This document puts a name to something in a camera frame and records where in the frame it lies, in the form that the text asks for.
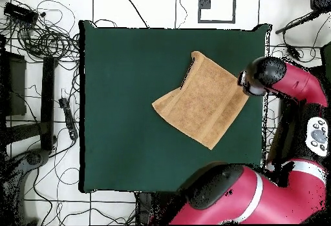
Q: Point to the tan terry towel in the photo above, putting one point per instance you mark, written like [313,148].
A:
[204,104]

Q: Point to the black hub box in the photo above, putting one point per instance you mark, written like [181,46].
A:
[19,13]

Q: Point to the black power adapter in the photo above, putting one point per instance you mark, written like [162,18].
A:
[293,52]

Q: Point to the dark green hanging cloth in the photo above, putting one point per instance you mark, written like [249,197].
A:
[328,58]

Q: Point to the grey rectangular floor frame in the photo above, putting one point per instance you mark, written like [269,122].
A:
[217,21]

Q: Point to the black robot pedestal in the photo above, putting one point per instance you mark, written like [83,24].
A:
[144,208]

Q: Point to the black power strip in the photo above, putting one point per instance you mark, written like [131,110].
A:
[68,118]

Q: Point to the dark green table cloth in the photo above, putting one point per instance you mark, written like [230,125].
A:
[116,107]

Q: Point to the grey tripod base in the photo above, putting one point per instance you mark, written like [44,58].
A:
[33,158]

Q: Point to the dark flat panel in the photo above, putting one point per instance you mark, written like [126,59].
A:
[16,86]

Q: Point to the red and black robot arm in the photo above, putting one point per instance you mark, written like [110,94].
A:
[297,84]

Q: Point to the black stand bar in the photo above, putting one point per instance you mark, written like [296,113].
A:
[47,102]

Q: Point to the black device box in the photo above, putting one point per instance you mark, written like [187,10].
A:
[320,0]

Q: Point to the black rod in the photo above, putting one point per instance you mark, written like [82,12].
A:
[297,22]

